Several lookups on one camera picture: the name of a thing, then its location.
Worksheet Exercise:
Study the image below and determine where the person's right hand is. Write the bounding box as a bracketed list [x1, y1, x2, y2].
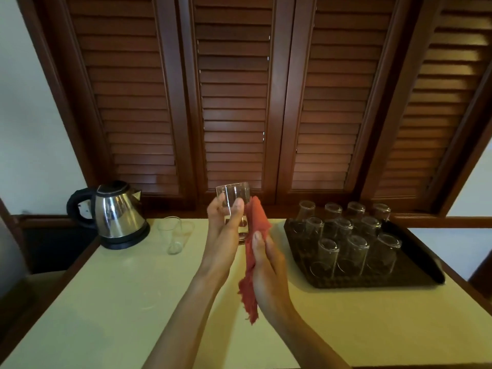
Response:
[251, 231, 299, 329]

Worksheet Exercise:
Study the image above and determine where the person's left hand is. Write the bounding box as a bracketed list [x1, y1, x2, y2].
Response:
[197, 193, 246, 290]

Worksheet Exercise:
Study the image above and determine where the group of clear glasses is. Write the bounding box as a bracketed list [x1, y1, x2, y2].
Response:
[157, 216, 195, 256]

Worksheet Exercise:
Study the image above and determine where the red cloth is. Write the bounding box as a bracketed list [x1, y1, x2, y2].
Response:
[238, 195, 273, 326]

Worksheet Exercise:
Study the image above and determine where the dark brown textured tray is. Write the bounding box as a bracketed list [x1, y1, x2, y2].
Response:
[283, 218, 446, 290]

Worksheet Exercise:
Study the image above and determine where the person's left forearm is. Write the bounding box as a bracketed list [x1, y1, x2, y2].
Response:
[142, 272, 222, 369]

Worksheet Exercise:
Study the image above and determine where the steel electric kettle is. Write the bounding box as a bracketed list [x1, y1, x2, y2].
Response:
[66, 180, 151, 250]
[100, 222, 151, 250]

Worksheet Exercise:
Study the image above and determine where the brown louvered wooden shutter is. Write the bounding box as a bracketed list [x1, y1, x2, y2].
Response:
[15, 0, 199, 210]
[176, 0, 297, 206]
[276, 0, 416, 206]
[361, 0, 492, 216]

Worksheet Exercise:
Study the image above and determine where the brown wooden wall rail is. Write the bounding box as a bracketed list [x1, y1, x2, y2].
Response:
[392, 214, 492, 229]

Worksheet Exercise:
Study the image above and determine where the brown wooden door frame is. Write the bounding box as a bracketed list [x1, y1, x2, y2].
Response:
[470, 251, 492, 300]

